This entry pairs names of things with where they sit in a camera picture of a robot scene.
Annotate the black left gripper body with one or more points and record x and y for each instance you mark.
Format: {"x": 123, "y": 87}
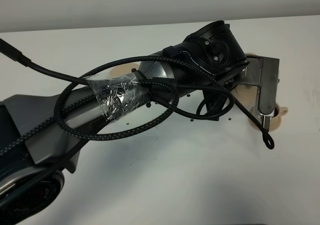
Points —
{"x": 212, "y": 49}

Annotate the beige teacup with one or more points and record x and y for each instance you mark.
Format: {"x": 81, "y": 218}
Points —
{"x": 276, "y": 120}
{"x": 250, "y": 53}

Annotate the beige far teacup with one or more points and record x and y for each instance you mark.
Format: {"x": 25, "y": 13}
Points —
{"x": 250, "y": 53}

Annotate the beige teapot saucer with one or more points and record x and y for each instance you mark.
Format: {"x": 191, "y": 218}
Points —
{"x": 123, "y": 69}

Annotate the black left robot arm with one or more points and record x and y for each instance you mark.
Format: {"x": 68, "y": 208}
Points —
{"x": 42, "y": 136}

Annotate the beige ceramic teapot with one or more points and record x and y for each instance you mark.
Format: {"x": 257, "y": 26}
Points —
{"x": 246, "y": 95}

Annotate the beige near cup saucer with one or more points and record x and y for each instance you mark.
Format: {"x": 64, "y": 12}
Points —
{"x": 252, "y": 110}

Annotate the beige near teacup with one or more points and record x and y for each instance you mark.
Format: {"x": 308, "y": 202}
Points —
{"x": 276, "y": 120}

